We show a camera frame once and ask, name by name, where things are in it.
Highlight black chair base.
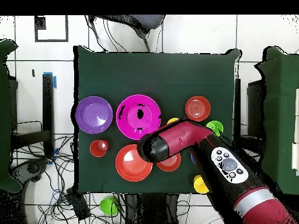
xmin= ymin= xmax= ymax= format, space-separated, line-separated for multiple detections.
xmin=10 ymin=157 xmax=49 ymax=187

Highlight small orange plastic bowl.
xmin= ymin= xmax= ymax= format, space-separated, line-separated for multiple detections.
xmin=185 ymin=96 xmax=211 ymax=123
xmin=156 ymin=152 xmax=182 ymax=173

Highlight tangle of floor cables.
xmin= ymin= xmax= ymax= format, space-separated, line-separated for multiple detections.
xmin=11 ymin=135 xmax=124 ymax=224

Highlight dark green table cloth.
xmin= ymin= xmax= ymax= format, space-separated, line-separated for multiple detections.
xmin=72 ymin=45 xmax=242 ymax=195

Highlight dark green side cloth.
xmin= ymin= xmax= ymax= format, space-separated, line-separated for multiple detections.
xmin=0 ymin=38 xmax=22 ymax=194
xmin=254 ymin=45 xmax=299 ymax=200

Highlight black metal post frame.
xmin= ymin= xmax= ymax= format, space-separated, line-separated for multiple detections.
xmin=9 ymin=73 xmax=55 ymax=158

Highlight green plastic cup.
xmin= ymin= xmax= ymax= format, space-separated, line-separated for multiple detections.
xmin=206 ymin=120 xmax=224 ymax=137
xmin=99 ymin=197 xmax=119 ymax=216

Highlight large orange plastic bowl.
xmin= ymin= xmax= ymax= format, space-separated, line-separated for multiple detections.
xmin=115 ymin=143 xmax=154 ymax=183

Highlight black floor box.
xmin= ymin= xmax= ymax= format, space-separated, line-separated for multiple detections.
xmin=65 ymin=187 xmax=91 ymax=221

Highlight grey office chair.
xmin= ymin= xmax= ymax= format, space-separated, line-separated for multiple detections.
xmin=88 ymin=15 xmax=166 ymax=53

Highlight large pink plastic bowl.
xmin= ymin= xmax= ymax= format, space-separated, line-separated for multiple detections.
xmin=116 ymin=94 xmax=162 ymax=141

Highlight orange plastic cup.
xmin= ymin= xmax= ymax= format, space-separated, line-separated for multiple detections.
xmin=89 ymin=139 xmax=110 ymax=158

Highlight purple plastic bowl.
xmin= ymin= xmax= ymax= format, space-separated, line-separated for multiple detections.
xmin=75 ymin=96 xmax=114 ymax=135

